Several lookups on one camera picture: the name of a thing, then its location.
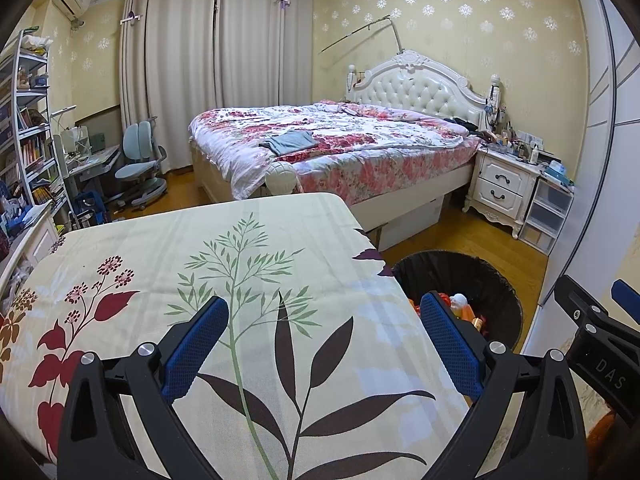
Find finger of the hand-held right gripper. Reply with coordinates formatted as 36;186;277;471
553;274;640;349
613;278;640;322

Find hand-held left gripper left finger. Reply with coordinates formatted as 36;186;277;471
56;296;232;480

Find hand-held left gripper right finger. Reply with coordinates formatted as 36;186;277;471
420;291;588;480

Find black trash bin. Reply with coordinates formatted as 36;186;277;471
391;250;524;357

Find orange cloth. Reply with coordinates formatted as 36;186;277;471
586;411;617;462

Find plastic drawer unit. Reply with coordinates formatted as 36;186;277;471
518;176;575;256

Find cream floral tablecloth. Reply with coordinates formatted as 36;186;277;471
0;191;474;480

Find blue tissue box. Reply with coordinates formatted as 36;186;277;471
541;159;574;187

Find white nightstand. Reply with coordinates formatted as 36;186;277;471
461;146;542;239

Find white wardrobe door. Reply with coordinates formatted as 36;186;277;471
519;0;640;357

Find clutter of small bottles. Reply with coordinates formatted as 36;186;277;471
481;119;557;164

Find white side cabinet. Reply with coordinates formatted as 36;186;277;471
0;209;62;282

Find blue-grey desk chair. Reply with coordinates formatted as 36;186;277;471
114;118;169;212

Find grey study desk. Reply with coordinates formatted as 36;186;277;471
54;126;124;197

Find grey folded clothing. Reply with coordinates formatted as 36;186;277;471
258;130;320;156

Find pink floral quilt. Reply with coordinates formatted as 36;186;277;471
188;100;482;202

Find white bookshelf with books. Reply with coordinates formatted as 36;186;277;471
0;29;72;222

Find white bed with tufted headboard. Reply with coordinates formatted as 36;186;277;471
187;49;502;222

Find white desk lamp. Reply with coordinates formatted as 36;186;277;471
49;104;78;134

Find beige curtain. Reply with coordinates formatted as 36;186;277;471
118;0;222;172
215;0;317;112

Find thin metal pole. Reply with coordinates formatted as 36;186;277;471
319;13;407;56

